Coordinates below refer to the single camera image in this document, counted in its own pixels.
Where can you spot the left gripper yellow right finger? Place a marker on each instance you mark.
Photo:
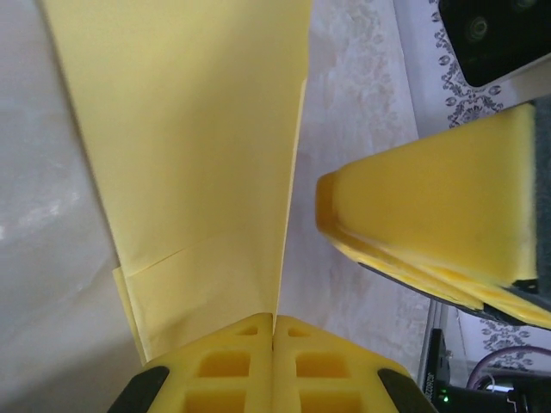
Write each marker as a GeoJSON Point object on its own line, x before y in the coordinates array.
{"type": "Point", "coordinates": [286, 387]}

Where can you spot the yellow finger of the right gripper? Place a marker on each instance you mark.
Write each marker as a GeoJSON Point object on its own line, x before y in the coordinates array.
{"type": "Point", "coordinates": [430, 193]}
{"type": "Point", "coordinates": [430, 275]}

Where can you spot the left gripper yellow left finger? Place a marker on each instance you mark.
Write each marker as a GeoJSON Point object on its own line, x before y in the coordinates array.
{"type": "Point", "coordinates": [258, 387]}

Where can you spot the yellow paper sheet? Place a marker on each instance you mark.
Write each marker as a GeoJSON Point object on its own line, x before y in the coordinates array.
{"type": "Point", "coordinates": [181, 129]}

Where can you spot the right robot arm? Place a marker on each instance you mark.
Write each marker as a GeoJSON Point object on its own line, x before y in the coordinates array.
{"type": "Point", "coordinates": [473, 400]}

